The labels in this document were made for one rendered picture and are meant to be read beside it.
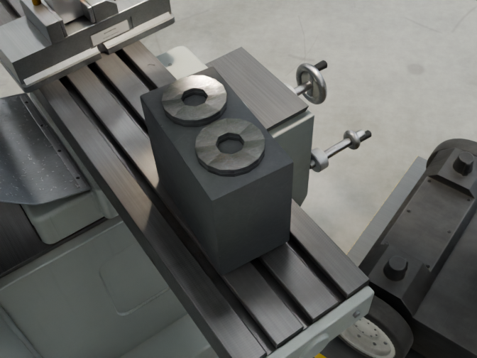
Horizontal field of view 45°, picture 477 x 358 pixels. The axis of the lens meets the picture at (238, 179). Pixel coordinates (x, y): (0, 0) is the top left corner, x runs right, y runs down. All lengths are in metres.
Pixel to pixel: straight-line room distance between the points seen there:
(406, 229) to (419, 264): 0.11
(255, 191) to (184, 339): 0.97
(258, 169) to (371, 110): 1.76
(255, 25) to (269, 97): 1.51
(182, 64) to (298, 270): 0.65
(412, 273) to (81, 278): 0.70
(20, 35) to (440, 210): 0.98
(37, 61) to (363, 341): 0.92
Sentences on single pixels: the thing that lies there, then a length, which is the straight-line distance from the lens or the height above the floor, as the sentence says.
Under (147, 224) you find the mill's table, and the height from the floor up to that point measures 0.96.
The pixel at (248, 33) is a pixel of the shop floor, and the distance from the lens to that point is 2.82.
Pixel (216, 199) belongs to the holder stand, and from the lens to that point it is 0.70.
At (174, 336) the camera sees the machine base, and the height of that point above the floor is 0.20.
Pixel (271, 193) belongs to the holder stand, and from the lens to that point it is 0.75.
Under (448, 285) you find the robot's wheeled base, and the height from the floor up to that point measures 0.57.
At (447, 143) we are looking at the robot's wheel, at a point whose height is 0.57.
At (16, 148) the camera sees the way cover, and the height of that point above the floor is 0.91.
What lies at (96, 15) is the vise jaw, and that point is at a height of 1.05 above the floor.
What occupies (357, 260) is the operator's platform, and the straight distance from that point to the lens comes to 1.53.
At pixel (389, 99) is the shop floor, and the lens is 2.52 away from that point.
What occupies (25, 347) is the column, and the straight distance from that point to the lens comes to 1.36.
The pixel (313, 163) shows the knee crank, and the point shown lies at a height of 0.55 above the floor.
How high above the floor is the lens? 1.70
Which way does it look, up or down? 51 degrees down
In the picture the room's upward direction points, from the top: 4 degrees counter-clockwise
